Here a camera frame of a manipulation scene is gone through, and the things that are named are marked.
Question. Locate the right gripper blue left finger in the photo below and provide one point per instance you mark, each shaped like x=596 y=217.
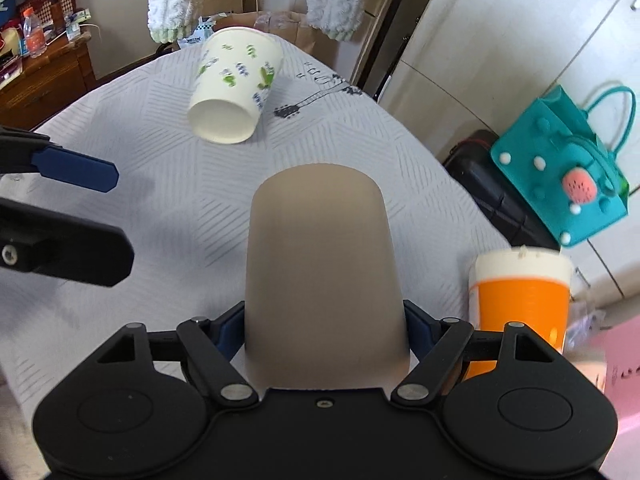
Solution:
x=210 y=346

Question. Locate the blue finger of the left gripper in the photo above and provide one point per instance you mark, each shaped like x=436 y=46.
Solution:
x=38 y=241
x=25 y=152

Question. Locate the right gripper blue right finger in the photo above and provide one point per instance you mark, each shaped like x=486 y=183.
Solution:
x=438 y=345

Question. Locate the tan steel tumbler cup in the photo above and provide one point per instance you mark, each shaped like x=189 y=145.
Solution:
x=323 y=306

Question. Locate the orange and white cup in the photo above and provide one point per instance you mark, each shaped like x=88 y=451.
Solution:
x=528 y=285

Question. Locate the white paper cup green print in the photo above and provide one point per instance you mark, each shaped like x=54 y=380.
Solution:
x=235 y=75

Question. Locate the brown wooden cabinet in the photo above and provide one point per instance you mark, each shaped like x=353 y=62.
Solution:
x=48 y=84

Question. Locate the plastic water bottle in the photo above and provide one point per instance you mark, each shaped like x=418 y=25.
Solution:
x=35 y=41

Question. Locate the white patterned tablecloth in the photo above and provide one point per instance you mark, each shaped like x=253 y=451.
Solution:
x=184 y=203

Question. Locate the pink paper gift bag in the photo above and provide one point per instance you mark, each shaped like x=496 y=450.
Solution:
x=612 y=361

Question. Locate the black suitcase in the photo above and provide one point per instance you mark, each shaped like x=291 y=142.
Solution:
x=470 y=164

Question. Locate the teal felt handbag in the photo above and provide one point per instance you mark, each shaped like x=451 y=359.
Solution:
x=561 y=167

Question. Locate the brown paper bag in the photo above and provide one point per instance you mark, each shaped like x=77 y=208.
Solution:
x=344 y=57

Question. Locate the black clothes rack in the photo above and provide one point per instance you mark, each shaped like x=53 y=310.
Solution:
x=392 y=34

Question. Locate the white wardrobe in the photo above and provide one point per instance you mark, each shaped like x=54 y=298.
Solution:
x=477 y=64

